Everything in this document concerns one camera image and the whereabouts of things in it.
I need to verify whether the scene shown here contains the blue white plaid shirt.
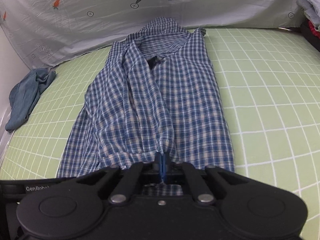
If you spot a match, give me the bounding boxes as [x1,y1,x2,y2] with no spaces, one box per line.
[56,16,235,197]

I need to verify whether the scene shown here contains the blue denim jeans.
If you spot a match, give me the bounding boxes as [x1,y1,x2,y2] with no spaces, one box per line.
[5,68,56,132]

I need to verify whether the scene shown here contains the grey printed bedsheet with carrots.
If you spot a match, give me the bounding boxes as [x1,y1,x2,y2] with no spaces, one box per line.
[1,0,304,68]

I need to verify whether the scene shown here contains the black and red garment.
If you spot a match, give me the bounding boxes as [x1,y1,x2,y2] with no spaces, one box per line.
[300,20,320,51]

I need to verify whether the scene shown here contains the grey folded garment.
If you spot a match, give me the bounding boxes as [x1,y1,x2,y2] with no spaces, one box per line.
[297,0,319,32]

